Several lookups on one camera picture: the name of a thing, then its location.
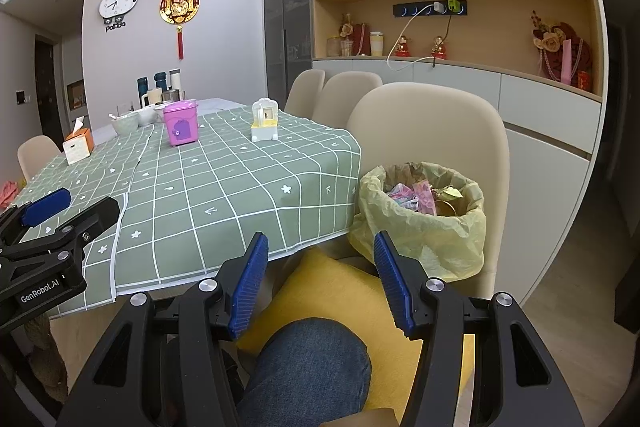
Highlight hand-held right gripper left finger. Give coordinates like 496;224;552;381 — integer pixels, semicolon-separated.
62;231;270;427

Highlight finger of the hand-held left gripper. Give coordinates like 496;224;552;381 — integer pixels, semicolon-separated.
0;187;72;248
0;196;121;280

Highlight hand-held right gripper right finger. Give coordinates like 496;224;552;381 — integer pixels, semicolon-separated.
374;231;586;427

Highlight yellow bag lined bin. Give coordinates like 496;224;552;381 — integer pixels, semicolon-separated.
348;162;487;283

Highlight person's left hand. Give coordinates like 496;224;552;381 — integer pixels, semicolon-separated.
26;312;69;401

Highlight beige dining chair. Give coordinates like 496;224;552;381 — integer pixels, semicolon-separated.
284;69;326;114
17;136;61;180
346;82;511;303
312;71;384;130

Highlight orange white tissue box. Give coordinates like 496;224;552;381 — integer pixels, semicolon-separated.
62;117;95;166

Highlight yellow cushion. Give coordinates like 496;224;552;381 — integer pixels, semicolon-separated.
235;247;476;413

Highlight white bowl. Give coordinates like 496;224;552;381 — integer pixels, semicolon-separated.
111;112;140;136
136;106;164;127

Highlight green checked tablecloth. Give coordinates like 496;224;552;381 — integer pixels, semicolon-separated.
0;109;362;319

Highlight person's right leg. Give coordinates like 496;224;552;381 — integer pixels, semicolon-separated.
241;318;374;427

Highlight dark wooden door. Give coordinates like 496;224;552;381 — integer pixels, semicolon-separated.
34;34;65;140

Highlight purple toy bin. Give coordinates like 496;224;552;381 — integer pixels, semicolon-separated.
162;101;200;147

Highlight white yellow toy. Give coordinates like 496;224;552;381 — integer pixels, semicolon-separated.
250;98;280;143

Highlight white low cabinet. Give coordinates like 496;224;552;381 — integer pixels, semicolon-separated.
312;57;603;303

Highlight flower vase ornament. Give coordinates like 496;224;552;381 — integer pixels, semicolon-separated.
339;13;359;57

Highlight wooden shelf unit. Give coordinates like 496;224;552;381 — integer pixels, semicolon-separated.
308;0;608;104

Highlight black power strip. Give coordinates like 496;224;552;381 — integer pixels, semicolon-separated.
392;0;470;18

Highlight grey glass cabinet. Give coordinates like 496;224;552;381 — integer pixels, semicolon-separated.
263;0;314;98

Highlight framed wall picture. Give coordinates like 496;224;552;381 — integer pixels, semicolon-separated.
66;79;86;108

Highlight panda wall clock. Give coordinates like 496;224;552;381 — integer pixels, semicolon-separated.
98;0;140;33

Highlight red gold wall ornament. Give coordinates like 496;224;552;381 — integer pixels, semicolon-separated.
159;0;203;60

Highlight white cable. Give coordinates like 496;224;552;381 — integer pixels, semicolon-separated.
386;9;436;73

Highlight dark cable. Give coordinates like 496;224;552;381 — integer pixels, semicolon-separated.
431;14;454;69

